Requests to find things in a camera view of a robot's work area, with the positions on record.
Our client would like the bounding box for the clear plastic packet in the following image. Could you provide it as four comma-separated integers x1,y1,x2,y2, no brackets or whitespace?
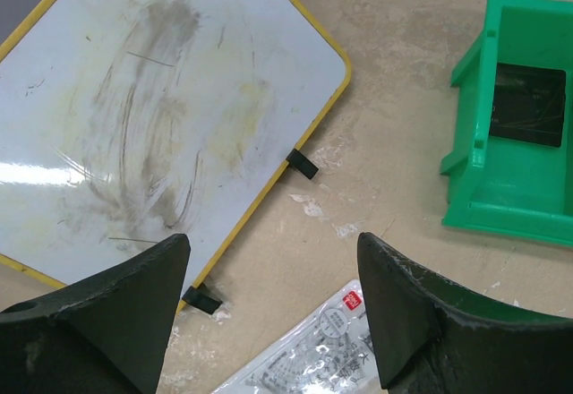
214,279,380,393

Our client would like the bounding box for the green plastic bin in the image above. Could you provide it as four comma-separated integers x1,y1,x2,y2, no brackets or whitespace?
440,0,572,245

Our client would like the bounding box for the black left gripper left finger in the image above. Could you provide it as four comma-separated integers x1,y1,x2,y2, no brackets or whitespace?
1,234,190,393

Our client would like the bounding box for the grey chip card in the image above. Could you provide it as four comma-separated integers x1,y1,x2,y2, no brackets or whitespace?
489,63,566,148

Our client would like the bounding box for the white board yellow rim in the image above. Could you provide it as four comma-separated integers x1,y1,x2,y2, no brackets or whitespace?
1,0,352,292

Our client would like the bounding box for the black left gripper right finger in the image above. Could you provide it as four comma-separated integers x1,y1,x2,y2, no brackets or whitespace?
357,232,572,393

